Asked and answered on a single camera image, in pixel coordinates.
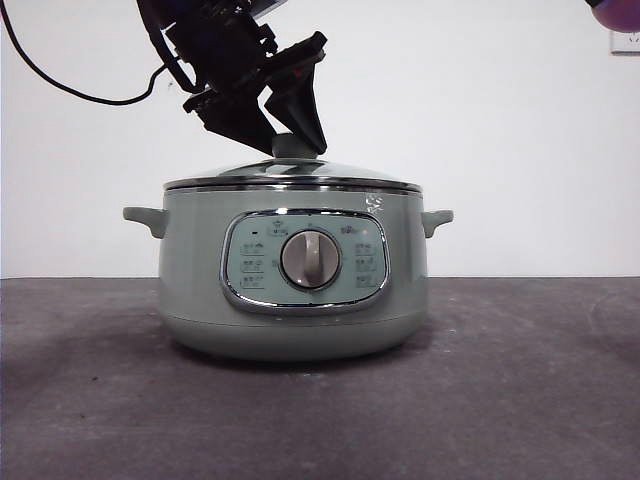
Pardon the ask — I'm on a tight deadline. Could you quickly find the glass lid with green knob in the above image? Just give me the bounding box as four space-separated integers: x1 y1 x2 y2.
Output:
164 133 424 194

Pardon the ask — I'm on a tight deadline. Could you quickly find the brown egg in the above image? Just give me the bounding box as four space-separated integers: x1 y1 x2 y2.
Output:
591 1 640 31

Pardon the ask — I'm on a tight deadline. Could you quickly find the green electric cooking pot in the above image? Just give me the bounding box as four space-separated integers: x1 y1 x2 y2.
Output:
122 188 455 363

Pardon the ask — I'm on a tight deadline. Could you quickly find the black cable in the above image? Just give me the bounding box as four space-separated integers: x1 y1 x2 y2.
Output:
0 0 169 107

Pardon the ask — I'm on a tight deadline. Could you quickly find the white wall socket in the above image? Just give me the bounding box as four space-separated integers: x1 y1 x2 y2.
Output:
609 29 640 57

